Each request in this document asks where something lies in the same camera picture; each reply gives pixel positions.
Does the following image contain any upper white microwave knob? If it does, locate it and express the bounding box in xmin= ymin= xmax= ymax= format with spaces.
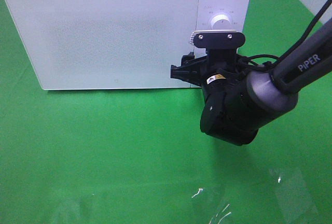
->
xmin=210 ymin=13 xmax=231 ymax=30

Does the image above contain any black camera cable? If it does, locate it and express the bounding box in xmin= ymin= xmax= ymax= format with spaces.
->
xmin=241 ymin=0 xmax=332 ymax=72

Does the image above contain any white microwave door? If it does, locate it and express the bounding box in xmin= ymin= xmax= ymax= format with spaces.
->
xmin=5 ymin=0 xmax=198 ymax=90

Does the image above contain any green table cloth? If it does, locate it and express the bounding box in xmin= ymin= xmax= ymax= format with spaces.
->
xmin=1 ymin=1 xmax=331 ymax=223

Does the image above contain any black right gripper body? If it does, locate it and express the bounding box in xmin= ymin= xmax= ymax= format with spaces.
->
xmin=199 ymin=54 xmax=246 ymax=100

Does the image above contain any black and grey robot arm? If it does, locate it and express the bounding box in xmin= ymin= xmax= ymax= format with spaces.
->
xmin=170 ymin=22 xmax=331 ymax=146

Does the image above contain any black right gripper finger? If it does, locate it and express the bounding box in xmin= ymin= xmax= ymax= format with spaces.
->
xmin=170 ymin=52 xmax=208 ymax=86

